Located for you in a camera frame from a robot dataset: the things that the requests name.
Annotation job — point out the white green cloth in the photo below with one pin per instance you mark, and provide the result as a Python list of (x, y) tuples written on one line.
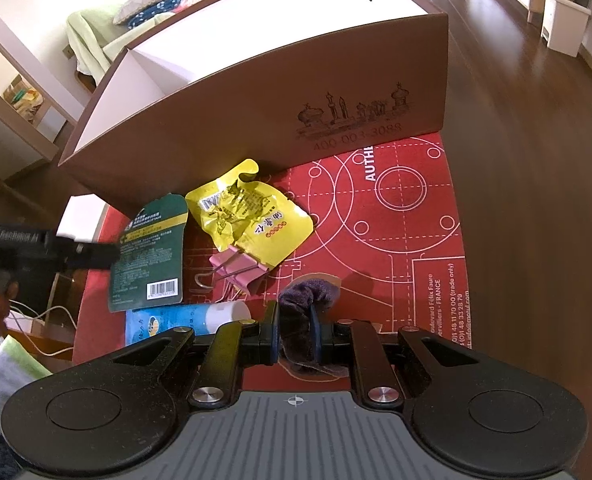
[(6, 385)]

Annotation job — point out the blue white tube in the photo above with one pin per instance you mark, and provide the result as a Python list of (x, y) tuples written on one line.
[(176, 320)]

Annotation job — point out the brown box with white inside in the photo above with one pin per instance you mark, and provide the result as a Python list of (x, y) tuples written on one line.
[(226, 125)]

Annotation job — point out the pink binder clip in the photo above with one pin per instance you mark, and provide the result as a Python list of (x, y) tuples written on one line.
[(238, 270)]

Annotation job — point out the pink folded cloth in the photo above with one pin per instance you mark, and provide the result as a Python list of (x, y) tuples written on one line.
[(183, 6)]

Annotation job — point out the white trash bin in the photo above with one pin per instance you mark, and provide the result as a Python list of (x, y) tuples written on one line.
[(566, 25)]

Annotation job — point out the purple hair scrunchie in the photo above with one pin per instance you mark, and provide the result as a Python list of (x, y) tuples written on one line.
[(296, 320)]

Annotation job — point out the white stool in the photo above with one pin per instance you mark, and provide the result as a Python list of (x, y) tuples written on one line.
[(81, 212)]

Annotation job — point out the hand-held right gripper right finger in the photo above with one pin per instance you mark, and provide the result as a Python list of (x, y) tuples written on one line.
[(316, 335)]

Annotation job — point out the wooden shelf unit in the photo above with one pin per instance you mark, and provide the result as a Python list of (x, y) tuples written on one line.
[(51, 120)]

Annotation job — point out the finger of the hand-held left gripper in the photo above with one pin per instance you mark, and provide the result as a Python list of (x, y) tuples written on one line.
[(88, 256)]

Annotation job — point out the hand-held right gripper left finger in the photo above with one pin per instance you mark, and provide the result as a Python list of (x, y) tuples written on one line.
[(275, 335)]

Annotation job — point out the sofa with pale green cover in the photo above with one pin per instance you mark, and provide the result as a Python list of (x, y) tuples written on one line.
[(91, 35)]

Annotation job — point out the pile of colourful packets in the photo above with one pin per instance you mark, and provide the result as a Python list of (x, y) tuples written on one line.
[(23, 100)]

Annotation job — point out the wall socket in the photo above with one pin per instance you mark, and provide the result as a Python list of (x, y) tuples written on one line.
[(68, 52)]

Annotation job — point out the yellow packet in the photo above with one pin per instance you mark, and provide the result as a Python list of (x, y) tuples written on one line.
[(261, 220)]

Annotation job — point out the red printed desktop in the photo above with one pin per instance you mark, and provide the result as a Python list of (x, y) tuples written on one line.
[(401, 240)]

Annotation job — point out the green card packet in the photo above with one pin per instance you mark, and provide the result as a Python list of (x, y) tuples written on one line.
[(146, 260)]

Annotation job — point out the blue patterned folded cloth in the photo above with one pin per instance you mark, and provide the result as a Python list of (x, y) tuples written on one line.
[(148, 19)]

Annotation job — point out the grey pillow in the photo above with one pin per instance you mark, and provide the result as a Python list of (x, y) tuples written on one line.
[(143, 5)]

